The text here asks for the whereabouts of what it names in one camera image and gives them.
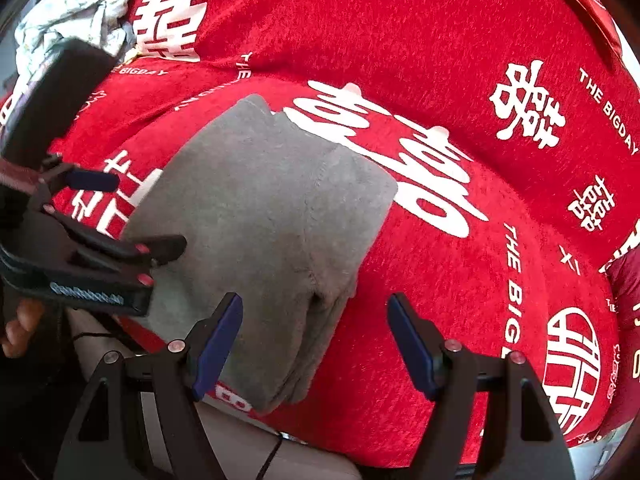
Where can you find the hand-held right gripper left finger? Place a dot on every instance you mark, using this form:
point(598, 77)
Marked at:
point(217, 345)

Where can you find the red printed blanket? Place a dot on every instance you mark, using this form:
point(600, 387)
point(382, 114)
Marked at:
point(400, 35)

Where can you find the dark red printed pillow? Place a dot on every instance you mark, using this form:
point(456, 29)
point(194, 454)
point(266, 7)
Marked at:
point(627, 320)

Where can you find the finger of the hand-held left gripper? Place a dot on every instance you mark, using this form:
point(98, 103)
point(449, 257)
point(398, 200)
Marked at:
point(160, 249)
point(92, 181)

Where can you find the person's left hand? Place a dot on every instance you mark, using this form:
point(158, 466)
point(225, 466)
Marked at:
point(20, 330)

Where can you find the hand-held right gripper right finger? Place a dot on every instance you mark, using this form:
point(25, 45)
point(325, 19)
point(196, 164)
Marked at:
point(412, 345)

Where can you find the grey knit sweater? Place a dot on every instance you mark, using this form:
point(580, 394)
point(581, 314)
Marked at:
point(260, 210)

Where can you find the pale patterned cloth pile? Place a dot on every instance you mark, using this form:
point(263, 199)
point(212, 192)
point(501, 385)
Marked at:
point(75, 10)

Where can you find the red satin pillow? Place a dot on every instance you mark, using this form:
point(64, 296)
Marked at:
point(590, 5)

